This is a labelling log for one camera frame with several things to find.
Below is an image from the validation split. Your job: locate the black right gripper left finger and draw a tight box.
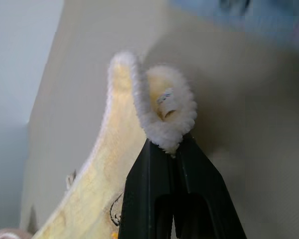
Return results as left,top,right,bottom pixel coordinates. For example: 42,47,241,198
118,138,176,239

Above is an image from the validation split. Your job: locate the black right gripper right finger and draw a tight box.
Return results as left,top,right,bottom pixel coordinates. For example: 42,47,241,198
171,133,247,239

